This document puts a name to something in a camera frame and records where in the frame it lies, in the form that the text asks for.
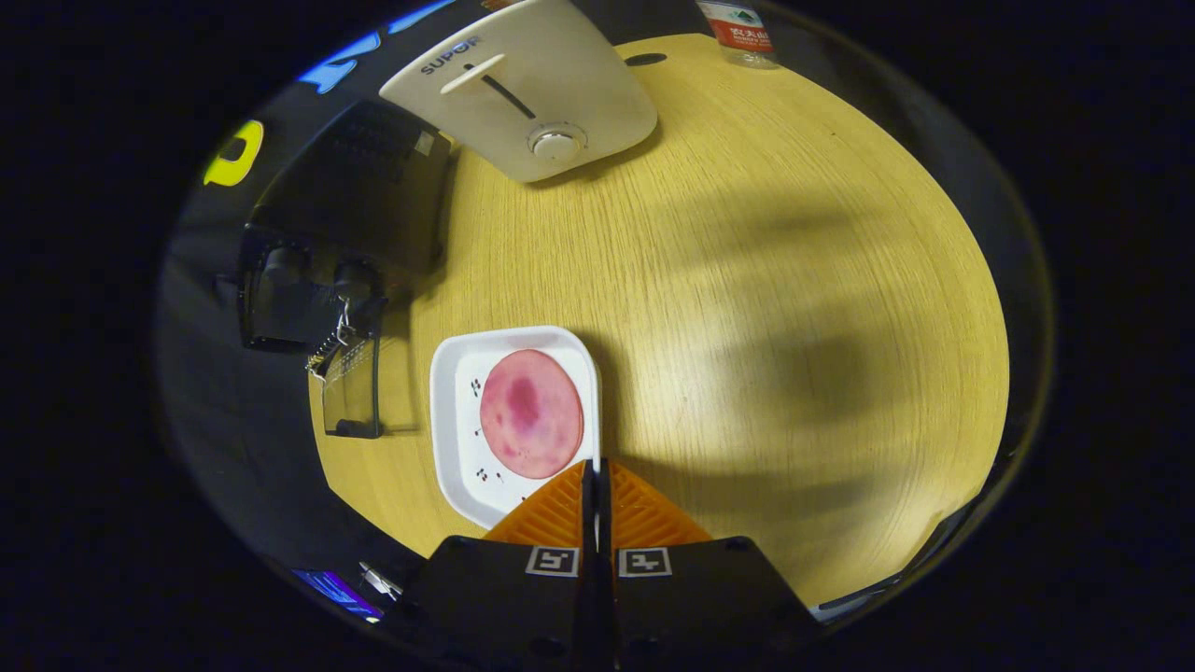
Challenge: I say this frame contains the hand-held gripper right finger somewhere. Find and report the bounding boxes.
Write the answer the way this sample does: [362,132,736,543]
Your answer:
[597,457,822,672]

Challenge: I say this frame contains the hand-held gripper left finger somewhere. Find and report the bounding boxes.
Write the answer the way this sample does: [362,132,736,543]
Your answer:
[397,457,598,672]

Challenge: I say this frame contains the white square plate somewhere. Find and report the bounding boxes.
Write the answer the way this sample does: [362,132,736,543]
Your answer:
[429,325,603,531]

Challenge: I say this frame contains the pink ham slice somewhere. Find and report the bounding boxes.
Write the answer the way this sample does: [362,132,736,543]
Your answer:
[479,349,585,481]

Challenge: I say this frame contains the black toaster oven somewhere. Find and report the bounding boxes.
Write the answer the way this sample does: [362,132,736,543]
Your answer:
[233,98,454,440]

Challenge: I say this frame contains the white toaster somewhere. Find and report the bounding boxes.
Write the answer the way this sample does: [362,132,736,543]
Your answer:
[379,0,659,184]

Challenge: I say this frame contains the clear water bottle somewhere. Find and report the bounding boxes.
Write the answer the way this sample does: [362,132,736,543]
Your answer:
[696,0,780,71]

